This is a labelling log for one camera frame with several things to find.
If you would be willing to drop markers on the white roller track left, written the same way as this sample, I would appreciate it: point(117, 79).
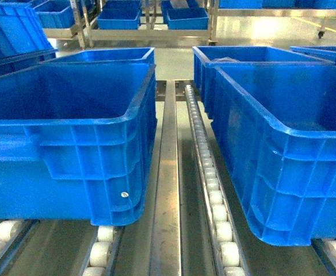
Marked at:
point(99, 254)

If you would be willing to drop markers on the blue bin front right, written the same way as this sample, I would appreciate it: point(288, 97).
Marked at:
point(276, 128)

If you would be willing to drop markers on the steel divider rail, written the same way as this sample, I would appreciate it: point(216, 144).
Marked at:
point(165, 254)

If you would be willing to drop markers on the blue bin back right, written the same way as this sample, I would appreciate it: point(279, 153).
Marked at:
point(206, 58)

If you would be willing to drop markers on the distant blue bin right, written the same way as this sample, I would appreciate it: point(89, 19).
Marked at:
point(192, 17)

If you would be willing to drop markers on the white roller track centre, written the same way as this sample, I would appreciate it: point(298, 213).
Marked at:
point(228, 257)

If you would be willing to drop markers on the blue bin front left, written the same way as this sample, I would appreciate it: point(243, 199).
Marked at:
point(76, 141)

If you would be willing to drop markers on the distant blue bin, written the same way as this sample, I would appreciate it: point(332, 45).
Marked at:
point(192, 17)
point(120, 15)

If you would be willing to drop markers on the distant blue bin left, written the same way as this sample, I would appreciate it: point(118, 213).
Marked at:
point(120, 15)

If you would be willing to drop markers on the blue bin back left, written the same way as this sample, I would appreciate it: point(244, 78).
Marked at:
point(118, 55)

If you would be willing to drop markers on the white roller track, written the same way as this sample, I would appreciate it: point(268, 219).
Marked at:
point(228, 257)
point(99, 254)

